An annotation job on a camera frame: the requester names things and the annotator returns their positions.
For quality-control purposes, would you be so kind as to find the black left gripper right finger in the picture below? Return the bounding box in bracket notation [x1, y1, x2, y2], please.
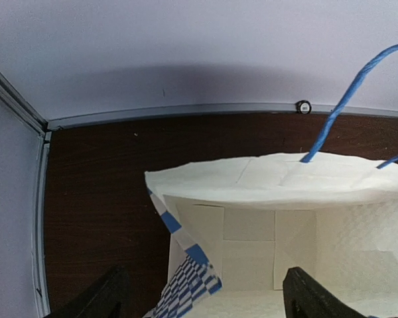
[283, 267, 365, 318]

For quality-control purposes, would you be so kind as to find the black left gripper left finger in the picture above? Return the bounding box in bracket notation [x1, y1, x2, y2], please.
[46, 266, 130, 318]

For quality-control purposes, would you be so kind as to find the blue checkered paper bag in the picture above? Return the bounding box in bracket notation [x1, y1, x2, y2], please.
[145, 44, 398, 317]

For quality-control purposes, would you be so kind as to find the small black wall socket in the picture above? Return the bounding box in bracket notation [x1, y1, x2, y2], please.
[295, 100, 312, 115]

